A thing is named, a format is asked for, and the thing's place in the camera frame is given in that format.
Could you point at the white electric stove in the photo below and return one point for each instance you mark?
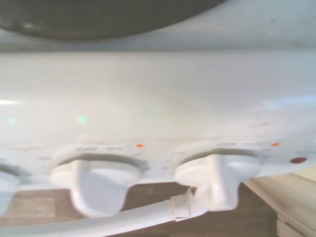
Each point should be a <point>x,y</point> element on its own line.
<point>148,86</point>

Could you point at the white burner control knob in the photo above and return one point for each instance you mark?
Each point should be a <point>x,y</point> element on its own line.
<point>98,187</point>
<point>7,180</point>
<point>217,182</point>

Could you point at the red indicator light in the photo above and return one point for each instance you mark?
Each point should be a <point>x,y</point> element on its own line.
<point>298,160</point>

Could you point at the black electric coil burner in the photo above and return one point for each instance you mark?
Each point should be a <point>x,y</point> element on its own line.
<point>98,19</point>

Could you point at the white panelled door cabinet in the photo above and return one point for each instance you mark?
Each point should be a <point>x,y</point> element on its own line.
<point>284,197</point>

